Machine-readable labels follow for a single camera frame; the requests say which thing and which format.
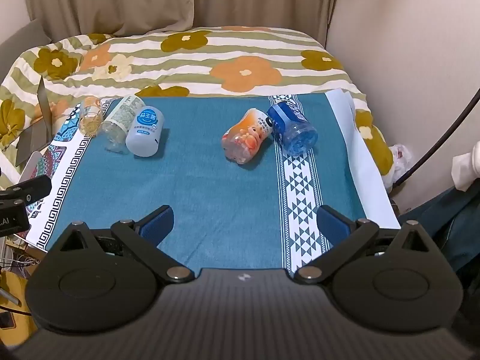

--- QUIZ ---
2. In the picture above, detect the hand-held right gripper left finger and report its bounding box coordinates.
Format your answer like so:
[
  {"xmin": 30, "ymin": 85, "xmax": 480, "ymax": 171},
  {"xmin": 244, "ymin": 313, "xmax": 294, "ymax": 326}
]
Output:
[{"xmin": 47, "ymin": 205, "xmax": 194, "ymax": 284}]

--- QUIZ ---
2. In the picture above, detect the orange cartoon bottle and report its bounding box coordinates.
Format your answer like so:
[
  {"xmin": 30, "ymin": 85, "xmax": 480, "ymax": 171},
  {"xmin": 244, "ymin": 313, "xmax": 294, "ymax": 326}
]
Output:
[{"xmin": 222, "ymin": 107, "xmax": 274, "ymax": 164}]

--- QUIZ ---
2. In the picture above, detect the black curved pole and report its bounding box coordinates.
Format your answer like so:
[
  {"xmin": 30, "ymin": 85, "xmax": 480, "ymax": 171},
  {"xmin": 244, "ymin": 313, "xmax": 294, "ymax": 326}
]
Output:
[{"xmin": 392, "ymin": 90, "xmax": 480, "ymax": 188}]

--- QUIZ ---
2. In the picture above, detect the dark teal garment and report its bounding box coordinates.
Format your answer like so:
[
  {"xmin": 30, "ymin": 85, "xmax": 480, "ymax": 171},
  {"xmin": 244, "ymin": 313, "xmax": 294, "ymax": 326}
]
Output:
[{"xmin": 397, "ymin": 184, "xmax": 480, "ymax": 271}]

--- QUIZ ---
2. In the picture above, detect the tangle of thin cables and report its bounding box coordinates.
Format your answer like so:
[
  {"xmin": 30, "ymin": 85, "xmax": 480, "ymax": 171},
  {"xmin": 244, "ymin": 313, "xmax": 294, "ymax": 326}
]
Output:
[{"xmin": 0, "ymin": 238, "xmax": 46, "ymax": 271}]

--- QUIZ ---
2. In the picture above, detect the white flat device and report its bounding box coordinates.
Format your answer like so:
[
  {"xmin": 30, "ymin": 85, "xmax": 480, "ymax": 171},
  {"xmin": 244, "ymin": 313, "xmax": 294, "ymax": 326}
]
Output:
[{"xmin": 19, "ymin": 151, "xmax": 51, "ymax": 184}]

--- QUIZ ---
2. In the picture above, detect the grey laptop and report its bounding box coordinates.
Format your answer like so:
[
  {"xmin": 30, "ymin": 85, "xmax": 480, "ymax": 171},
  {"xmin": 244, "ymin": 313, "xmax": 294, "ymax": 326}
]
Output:
[{"xmin": 15, "ymin": 76, "xmax": 57, "ymax": 167}]

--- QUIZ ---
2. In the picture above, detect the beige curtain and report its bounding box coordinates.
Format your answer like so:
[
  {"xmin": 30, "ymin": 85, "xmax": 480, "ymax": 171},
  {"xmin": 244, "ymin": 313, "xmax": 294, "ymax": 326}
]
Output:
[{"xmin": 20, "ymin": 0, "xmax": 338, "ymax": 40}]

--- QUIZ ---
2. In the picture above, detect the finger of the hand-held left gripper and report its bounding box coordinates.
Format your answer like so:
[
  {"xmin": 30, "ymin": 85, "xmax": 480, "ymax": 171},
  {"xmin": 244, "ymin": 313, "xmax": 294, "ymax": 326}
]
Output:
[{"xmin": 0, "ymin": 175, "xmax": 52, "ymax": 206}]

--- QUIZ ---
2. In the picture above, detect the yellow object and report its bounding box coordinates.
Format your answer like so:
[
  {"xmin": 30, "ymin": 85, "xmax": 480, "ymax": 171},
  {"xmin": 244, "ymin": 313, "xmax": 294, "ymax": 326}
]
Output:
[{"xmin": 0, "ymin": 270, "xmax": 38, "ymax": 346}]

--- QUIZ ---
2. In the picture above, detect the blue label clear bottle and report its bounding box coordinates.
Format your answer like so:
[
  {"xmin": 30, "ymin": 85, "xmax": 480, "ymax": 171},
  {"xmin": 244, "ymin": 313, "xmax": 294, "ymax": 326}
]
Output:
[{"xmin": 267, "ymin": 99, "xmax": 319, "ymax": 157}]

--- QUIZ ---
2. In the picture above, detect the white plastic bag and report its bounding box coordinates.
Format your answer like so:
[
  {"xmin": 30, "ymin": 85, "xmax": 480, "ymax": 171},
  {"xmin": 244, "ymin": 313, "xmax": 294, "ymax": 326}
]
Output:
[{"xmin": 384, "ymin": 143, "xmax": 415, "ymax": 190}]

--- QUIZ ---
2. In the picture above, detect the small clear yellowish cup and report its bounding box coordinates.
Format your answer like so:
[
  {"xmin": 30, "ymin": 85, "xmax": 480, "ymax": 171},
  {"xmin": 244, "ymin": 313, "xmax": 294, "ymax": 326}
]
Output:
[{"xmin": 79, "ymin": 96, "xmax": 104, "ymax": 136}]

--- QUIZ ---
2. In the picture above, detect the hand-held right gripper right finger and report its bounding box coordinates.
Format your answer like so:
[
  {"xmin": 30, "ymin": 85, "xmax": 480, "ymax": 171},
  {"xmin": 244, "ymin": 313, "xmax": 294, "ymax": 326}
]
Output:
[{"xmin": 292, "ymin": 205, "xmax": 439, "ymax": 285}]

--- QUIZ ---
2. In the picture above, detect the clear bottle white label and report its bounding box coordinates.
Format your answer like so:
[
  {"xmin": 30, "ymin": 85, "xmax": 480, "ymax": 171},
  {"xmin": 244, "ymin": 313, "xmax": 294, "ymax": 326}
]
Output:
[{"xmin": 102, "ymin": 95, "xmax": 147, "ymax": 154}]

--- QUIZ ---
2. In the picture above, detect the teal patterned cloth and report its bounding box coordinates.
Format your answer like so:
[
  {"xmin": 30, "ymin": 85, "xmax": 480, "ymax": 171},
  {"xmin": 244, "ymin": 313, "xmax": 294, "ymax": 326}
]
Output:
[{"xmin": 28, "ymin": 88, "xmax": 401, "ymax": 272}]

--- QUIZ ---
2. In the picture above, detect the grey headboard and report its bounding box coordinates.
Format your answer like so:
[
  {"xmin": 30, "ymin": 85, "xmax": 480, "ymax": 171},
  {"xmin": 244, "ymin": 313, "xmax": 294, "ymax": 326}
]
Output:
[{"xmin": 0, "ymin": 19, "xmax": 53, "ymax": 79}]

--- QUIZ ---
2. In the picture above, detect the floral striped blanket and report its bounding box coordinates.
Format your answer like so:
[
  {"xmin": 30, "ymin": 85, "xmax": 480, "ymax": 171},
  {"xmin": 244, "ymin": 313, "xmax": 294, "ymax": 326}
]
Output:
[{"xmin": 0, "ymin": 26, "xmax": 394, "ymax": 192}]

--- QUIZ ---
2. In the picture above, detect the white bottle blue label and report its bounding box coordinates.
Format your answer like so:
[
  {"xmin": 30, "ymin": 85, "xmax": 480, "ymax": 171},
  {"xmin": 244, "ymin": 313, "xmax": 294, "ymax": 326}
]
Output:
[{"xmin": 125, "ymin": 106, "xmax": 166, "ymax": 157}]

